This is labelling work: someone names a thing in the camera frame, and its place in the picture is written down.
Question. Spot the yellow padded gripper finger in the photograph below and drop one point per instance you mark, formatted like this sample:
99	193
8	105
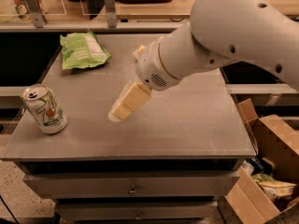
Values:
137	53
133	96

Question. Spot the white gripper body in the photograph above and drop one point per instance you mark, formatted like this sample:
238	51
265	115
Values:
149	66

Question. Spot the white green 7up can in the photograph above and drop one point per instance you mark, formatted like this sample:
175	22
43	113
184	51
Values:
42	104

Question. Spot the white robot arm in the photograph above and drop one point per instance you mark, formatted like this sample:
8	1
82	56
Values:
219	32

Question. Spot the green chip bag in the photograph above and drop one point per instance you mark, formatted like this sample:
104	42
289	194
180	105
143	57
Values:
82	50

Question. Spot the grey upper drawer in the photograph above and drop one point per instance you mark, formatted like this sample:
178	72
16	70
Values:
122	185

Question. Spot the grey drawer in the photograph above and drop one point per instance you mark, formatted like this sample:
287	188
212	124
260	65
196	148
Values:
122	185
135	211

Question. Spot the grey lower drawer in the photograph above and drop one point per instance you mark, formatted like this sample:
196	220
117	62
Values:
135	211

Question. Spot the colourful snack bag behind glass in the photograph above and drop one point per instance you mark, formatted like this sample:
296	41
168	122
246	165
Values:
17	11

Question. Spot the open cardboard box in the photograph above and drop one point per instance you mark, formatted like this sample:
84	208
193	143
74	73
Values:
278	152

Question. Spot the snack package in box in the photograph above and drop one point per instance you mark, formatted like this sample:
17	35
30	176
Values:
274	189

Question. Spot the middle metal bracket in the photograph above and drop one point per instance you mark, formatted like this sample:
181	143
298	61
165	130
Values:
111	13

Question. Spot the metal bracket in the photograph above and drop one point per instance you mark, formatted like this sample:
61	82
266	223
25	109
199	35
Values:
37	16
111	13

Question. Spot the left metal bracket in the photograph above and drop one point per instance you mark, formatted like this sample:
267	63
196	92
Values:
37	16

